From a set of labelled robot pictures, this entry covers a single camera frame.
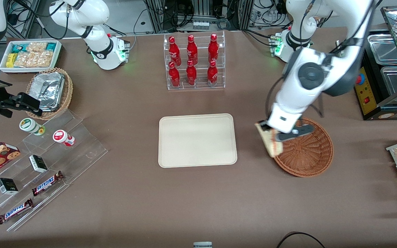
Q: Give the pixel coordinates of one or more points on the triangular sandwich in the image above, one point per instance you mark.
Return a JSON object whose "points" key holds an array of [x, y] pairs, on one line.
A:
{"points": [[271, 146]]}

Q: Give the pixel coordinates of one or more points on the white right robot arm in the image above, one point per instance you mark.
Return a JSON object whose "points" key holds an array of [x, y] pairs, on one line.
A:
{"points": [[98, 51]]}

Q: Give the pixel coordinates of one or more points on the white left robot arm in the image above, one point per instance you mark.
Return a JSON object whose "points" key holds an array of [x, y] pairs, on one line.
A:
{"points": [[302, 96]]}

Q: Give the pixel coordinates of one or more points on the light wicker basket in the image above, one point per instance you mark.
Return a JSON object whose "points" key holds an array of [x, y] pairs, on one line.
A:
{"points": [[68, 93]]}

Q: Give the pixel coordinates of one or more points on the round brown wicker basket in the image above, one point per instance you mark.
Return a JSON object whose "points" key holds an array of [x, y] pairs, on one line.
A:
{"points": [[308, 158]]}

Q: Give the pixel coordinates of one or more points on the beige rectangular serving tray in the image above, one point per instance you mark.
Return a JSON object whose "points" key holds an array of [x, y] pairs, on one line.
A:
{"points": [[198, 141]]}

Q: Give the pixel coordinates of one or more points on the green lid yogurt cup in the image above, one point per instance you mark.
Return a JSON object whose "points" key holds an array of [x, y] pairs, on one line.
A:
{"points": [[29, 125]]}

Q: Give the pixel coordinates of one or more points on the aluminium foil container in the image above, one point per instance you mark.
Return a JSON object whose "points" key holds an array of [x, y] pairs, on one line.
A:
{"points": [[48, 91]]}

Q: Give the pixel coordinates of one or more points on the red lid yogurt cup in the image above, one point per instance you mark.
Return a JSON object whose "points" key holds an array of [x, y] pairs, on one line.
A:
{"points": [[60, 136]]}

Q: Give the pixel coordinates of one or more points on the clear cracker bag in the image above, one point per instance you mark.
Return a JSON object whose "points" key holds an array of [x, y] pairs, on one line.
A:
{"points": [[33, 59], [36, 47]]}

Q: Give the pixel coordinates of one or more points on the yellow snack packet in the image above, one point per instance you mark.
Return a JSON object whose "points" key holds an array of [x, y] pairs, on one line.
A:
{"points": [[11, 60]]}

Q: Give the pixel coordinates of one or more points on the teal snack packet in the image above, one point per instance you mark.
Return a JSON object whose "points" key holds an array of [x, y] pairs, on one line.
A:
{"points": [[18, 48], [51, 46]]}

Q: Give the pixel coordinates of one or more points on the small black carton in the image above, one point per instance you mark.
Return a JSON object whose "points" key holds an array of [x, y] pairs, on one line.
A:
{"points": [[38, 164], [7, 186]]}

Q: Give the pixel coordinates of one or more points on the white rectangular snack bin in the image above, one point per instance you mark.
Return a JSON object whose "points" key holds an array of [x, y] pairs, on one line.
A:
{"points": [[58, 51]]}

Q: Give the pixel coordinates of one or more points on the clear acrylic step display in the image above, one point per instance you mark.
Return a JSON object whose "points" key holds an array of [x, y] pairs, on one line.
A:
{"points": [[81, 151]]}

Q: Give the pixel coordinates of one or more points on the red soda bottle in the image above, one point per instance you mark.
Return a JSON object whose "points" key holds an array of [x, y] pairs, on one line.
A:
{"points": [[174, 75], [174, 51], [213, 49], [191, 74], [212, 74], [192, 51]]}

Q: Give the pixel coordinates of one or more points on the clear acrylic bottle rack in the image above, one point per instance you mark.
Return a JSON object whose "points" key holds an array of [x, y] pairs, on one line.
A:
{"points": [[200, 87]]}

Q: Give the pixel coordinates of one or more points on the Snickers chocolate bar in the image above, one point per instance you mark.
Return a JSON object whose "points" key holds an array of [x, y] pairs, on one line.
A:
{"points": [[15, 211], [47, 183]]}

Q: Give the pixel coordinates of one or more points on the black yellow food warmer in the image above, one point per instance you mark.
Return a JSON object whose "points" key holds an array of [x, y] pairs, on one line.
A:
{"points": [[367, 91]]}

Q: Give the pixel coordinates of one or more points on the white power strip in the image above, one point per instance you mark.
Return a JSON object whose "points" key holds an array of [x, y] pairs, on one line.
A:
{"points": [[201, 25]]}

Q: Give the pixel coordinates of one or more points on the gray left wrist camera bar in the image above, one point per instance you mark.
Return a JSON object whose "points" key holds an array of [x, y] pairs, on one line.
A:
{"points": [[298, 132]]}

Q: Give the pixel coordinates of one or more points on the aluminium frame rack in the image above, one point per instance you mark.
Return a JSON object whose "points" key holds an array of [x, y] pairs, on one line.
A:
{"points": [[155, 17]]}

